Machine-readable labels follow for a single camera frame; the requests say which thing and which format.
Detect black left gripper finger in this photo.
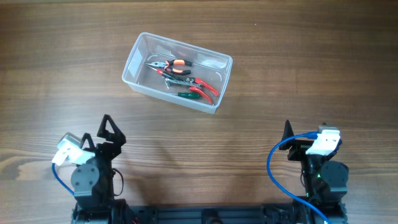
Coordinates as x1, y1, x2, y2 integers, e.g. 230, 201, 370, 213
80, 133, 96, 152
96, 114, 127, 146

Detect black red handled screwdriver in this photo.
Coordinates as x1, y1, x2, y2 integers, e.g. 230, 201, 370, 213
149, 66, 182, 81

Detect silver combination wrench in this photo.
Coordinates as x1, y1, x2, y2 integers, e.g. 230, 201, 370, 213
165, 78, 204, 88

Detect green handled screwdriver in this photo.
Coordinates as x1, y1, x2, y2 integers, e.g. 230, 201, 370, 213
171, 91, 201, 100

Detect orange black needle-nose pliers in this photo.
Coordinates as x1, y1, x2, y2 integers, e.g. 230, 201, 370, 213
145, 59, 192, 75

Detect red handled snips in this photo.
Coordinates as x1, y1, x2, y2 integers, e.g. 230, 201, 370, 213
183, 77, 220, 105

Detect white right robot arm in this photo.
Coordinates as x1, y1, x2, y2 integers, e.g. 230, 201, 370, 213
277, 121, 349, 223

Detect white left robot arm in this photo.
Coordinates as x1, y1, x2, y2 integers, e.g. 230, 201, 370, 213
71, 114, 137, 224

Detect clear plastic container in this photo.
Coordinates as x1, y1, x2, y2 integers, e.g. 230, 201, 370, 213
123, 32, 233, 114

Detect blue right cable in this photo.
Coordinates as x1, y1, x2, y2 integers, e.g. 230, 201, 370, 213
266, 131, 332, 224

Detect blue cable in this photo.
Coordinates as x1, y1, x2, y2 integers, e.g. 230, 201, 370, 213
51, 162, 76, 197
266, 131, 332, 224

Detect blue left cable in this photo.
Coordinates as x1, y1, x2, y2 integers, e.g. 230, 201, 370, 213
51, 162, 76, 197

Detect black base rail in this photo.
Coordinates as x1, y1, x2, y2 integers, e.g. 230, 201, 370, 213
130, 204, 302, 224

